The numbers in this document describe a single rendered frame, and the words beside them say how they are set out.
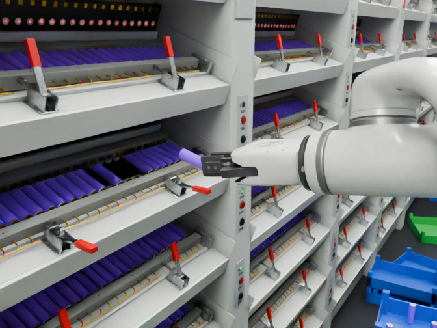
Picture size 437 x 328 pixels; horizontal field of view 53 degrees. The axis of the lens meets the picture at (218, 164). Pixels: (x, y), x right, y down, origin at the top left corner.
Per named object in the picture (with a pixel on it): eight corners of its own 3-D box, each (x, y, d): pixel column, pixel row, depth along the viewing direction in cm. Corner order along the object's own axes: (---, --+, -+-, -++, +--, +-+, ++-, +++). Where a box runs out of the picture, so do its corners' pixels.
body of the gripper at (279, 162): (330, 127, 62) (260, 132, 68) (300, 142, 54) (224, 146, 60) (335, 179, 63) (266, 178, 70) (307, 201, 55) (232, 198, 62)
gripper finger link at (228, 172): (281, 162, 59) (266, 157, 65) (226, 173, 58) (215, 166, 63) (282, 170, 60) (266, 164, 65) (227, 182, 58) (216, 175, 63)
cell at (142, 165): (130, 160, 90) (153, 176, 87) (123, 162, 88) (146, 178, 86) (132, 152, 89) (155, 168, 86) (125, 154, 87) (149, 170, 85)
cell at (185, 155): (177, 159, 71) (209, 176, 68) (179, 150, 71) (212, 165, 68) (185, 157, 73) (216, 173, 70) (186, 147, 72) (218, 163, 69)
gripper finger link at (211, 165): (239, 154, 64) (202, 155, 68) (227, 159, 62) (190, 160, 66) (242, 175, 65) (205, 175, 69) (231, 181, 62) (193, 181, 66)
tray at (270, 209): (330, 188, 160) (346, 155, 154) (244, 256, 112) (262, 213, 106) (283, 161, 168) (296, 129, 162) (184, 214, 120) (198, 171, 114)
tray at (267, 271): (326, 238, 166) (341, 209, 159) (242, 323, 118) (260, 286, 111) (281, 210, 174) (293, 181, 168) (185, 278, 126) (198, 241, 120)
